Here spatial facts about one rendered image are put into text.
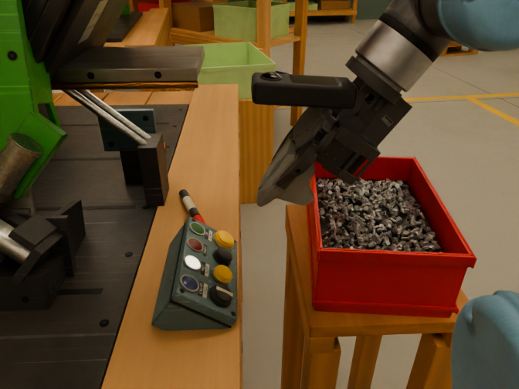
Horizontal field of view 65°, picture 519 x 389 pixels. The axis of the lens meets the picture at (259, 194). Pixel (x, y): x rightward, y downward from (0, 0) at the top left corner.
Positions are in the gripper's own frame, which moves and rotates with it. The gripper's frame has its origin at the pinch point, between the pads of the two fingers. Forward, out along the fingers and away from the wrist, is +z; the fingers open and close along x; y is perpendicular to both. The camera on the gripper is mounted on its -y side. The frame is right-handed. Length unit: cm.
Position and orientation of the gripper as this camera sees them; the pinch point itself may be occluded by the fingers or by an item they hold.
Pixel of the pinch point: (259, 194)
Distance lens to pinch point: 52.7
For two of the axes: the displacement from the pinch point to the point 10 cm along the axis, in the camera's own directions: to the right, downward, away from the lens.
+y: 8.2, 4.7, 3.3
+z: -5.7, 7.2, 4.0
